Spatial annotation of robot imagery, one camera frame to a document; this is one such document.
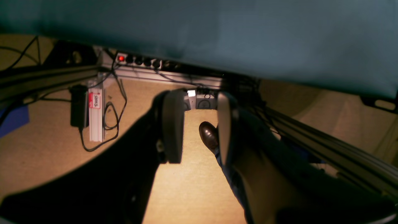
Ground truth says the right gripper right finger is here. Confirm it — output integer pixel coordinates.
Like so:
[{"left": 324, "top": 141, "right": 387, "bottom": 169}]
[{"left": 217, "top": 92, "right": 240, "bottom": 165}]

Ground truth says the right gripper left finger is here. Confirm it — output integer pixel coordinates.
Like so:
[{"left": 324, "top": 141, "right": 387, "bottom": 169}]
[{"left": 161, "top": 89, "right": 185, "bottom": 164}]

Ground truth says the dark leather shoe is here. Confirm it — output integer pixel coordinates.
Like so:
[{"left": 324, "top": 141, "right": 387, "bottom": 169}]
[{"left": 199, "top": 121, "right": 219, "bottom": 154}]

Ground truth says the white power strip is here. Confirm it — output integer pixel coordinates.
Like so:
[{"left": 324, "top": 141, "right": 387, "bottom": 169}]
[{"left": 99, "top": 51, "right": 224, "bottom": 89}]

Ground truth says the black power adapter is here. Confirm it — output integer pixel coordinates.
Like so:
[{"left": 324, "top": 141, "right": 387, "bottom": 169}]
[{"left": 69, "top": 85, "right": 88, "bottom": 129}]

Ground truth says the teal table cloth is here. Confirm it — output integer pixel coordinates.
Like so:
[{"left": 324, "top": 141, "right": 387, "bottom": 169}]
[{"left": 1, "top": 0, "right": 398, "bottom": 98}]

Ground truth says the blue box on floor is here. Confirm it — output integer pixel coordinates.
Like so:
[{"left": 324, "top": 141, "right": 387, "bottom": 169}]
[{"left": 0, "top": 106, "right": 30, "bottom": 138}]

